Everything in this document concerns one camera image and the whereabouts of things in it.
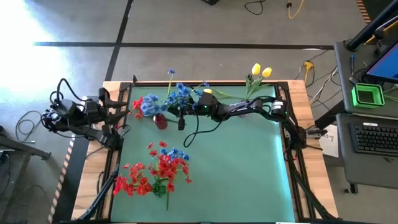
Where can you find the white paper sheet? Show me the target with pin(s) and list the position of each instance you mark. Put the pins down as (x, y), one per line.
(329, 143)

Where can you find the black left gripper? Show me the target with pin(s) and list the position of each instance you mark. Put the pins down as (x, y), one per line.
(103, 107)

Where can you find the laptop with blue screen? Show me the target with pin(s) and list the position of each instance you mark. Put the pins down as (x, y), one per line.
(385, 67)

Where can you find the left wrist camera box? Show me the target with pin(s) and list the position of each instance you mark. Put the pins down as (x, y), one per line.
(91, 106)

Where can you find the small blue flower bunch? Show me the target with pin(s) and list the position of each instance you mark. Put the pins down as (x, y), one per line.
(182, 91)
(174, 153)

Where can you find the green table mat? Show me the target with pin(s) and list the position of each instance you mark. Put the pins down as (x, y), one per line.
(217, 186)

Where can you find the green glass vase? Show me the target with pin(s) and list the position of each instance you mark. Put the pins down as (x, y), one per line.
(160, 190)

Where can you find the blue pen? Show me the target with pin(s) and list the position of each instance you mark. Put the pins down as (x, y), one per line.
(352, 63)

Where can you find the black aluminium table frame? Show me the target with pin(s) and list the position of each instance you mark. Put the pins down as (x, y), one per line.
(298, 202)

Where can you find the yellow tulip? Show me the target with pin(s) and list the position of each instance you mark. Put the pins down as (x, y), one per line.
(207, 91)
(266, 72)
(256, 68)

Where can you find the grey desk with pole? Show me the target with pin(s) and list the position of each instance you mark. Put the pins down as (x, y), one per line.
(343, 77)

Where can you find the black vertical pole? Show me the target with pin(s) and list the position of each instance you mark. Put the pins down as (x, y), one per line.
(367, 29)

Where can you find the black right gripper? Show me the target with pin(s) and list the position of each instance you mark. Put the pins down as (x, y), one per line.
(182, 124)

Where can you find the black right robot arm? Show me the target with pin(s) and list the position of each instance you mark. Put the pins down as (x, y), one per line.
(242, 109)

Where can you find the green plastic tray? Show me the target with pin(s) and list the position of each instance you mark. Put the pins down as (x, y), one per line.
(354, 95)

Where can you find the black keyboard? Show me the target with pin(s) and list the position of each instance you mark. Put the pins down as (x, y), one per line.
(373, 140)

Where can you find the red flower bunch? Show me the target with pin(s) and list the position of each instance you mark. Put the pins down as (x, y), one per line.
(133, 183)
(138, 104)
(169, 168)

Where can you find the red ribbed glass vase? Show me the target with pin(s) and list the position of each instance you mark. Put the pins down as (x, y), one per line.
(160, 122)

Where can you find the large-petal blue flower bunch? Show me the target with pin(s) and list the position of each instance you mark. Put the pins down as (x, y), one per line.
(150, 105)

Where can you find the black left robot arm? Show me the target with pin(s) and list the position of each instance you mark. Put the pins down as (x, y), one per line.
(62, 115)

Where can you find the black equipment base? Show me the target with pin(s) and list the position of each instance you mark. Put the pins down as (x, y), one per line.
(211, 2)

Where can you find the yellow power plug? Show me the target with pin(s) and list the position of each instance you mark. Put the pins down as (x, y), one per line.
(308, 65)

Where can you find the black metal stand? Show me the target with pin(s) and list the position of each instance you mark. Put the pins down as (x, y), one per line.
(25, 148)

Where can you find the grey desk with keyboard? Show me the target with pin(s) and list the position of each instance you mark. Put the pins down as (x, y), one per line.
(367, 171)

